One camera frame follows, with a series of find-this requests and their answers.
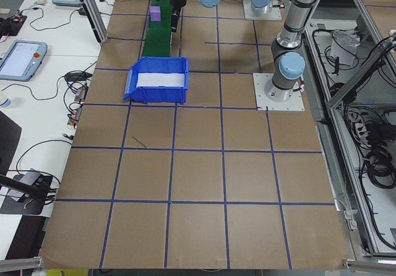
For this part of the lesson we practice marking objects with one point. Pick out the purple foam block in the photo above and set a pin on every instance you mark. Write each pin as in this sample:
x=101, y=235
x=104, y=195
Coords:
x=155, y=13

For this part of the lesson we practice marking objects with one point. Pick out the green conveyor belt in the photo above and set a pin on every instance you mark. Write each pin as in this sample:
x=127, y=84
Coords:
x=157, y=41

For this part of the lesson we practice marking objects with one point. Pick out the blue plastic storage bin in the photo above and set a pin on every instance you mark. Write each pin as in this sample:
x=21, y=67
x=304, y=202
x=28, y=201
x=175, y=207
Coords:
x=161, y=95

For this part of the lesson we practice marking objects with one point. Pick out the black power adapter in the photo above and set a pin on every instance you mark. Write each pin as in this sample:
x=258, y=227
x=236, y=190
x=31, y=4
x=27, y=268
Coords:
x=83, y=11
x=77, y=76

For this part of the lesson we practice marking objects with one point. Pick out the small circuit board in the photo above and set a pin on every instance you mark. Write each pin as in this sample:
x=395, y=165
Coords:
x=74, y=115
x=81, y=93

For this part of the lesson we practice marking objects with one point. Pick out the white computer mouse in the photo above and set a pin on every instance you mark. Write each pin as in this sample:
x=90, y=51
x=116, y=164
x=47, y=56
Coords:
x=41, y=1

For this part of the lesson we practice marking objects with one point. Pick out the white paper cup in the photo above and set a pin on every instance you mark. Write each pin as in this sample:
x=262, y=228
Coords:
x=4, y=101

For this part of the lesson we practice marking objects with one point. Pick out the black monitor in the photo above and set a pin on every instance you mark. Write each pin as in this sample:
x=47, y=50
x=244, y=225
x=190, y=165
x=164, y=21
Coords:
x=7, y=140

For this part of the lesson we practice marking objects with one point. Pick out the white power strip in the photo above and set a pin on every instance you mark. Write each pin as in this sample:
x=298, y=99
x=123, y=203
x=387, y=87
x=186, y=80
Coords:
x=359, y=127

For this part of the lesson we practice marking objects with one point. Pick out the yellow object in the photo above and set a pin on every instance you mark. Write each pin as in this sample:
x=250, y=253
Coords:
x=68, y=272

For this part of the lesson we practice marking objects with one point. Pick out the aluminium profile bar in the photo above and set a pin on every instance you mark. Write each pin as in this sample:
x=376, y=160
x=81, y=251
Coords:
x=371, y=265
x=21, y=263

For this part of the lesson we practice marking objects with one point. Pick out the aluminium profile post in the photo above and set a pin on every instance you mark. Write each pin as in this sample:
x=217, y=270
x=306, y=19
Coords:
x=92, y=13

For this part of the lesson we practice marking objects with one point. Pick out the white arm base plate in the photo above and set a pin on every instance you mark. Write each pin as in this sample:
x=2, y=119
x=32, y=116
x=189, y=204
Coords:
x=294, y=102
x=275, y=15

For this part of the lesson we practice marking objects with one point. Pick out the V-shaped metal bar frame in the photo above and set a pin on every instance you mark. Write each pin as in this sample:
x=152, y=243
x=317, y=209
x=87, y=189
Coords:
x=349, y=84

